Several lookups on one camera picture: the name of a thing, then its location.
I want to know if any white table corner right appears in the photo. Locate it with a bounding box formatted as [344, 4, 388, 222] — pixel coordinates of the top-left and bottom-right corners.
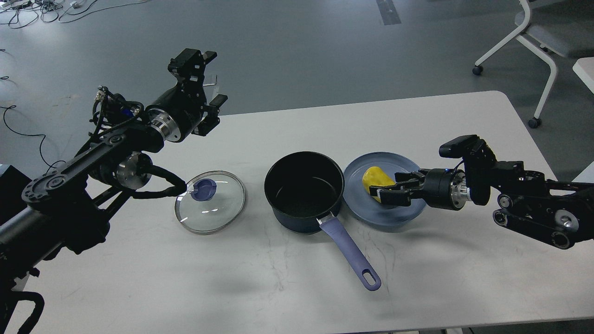
[572, 57, 594, 94]

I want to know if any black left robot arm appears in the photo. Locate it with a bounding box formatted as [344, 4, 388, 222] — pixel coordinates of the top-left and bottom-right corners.
[1, 48, 227, 334]

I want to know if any white frame grey chair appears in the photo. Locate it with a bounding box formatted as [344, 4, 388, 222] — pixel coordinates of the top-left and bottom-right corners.
[472, 0, 594, 128]

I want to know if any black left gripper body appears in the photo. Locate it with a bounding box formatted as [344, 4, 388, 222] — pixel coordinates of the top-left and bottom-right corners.
[147, 86, 206, 142]

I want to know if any black floor cable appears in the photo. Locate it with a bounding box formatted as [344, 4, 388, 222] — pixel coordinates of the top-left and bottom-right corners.
[0, 105, 67, 174]

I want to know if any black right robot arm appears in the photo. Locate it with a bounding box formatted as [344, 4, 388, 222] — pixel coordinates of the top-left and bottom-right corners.
[362, 135, 594, 250]

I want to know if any blue pot with handle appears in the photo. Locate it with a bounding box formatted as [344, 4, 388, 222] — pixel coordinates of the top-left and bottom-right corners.
[264, 151, 381, 291]

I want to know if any black box at left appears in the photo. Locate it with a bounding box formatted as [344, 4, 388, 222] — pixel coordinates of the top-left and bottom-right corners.
[0, 164, 32, 224]

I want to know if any glass lid blue knob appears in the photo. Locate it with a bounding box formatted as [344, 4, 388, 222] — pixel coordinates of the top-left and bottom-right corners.
[174, 170, 247, 235]

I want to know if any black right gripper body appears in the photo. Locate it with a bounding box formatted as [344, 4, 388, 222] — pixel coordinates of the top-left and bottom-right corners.
[410, 168, 470, 211]

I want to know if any blue round plate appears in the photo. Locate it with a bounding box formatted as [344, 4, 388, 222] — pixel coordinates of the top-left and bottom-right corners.
[343, 152, 426, 231]

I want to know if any tangled cables top left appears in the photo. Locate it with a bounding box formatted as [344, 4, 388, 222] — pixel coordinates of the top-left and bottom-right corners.
[0, 0, 154, 29]

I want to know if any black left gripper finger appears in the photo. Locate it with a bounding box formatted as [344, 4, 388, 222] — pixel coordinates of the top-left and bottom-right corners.
[168, 48, 217, 96]
[193, 94, 228, 136]

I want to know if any yellow peeled potato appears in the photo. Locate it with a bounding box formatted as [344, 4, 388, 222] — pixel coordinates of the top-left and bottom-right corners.
[362, 166, 395, 203]

